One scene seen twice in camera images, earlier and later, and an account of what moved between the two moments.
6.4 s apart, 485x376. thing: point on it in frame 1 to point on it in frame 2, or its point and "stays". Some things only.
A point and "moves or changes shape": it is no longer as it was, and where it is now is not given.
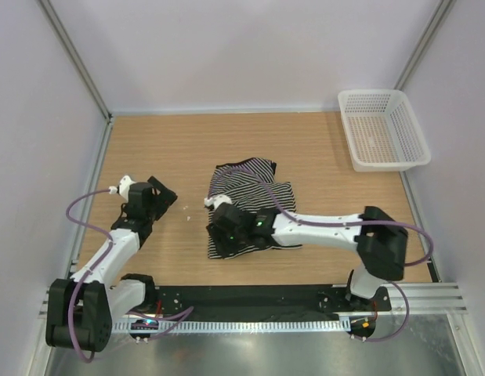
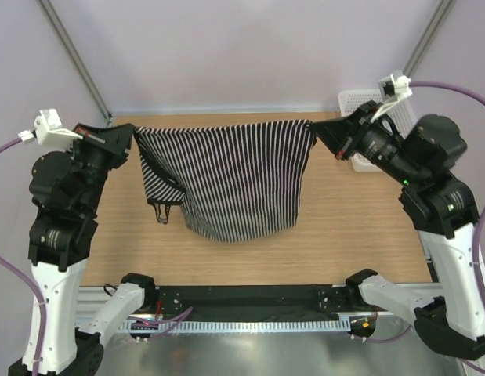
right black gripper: x=223 y=245 to x=339 y=135
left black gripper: x=168 y=196 to x=115 y=139
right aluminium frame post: x=424 y=45 stays
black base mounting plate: x=270 y=298 stays
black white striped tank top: x=250 y=184 moves or changes shape
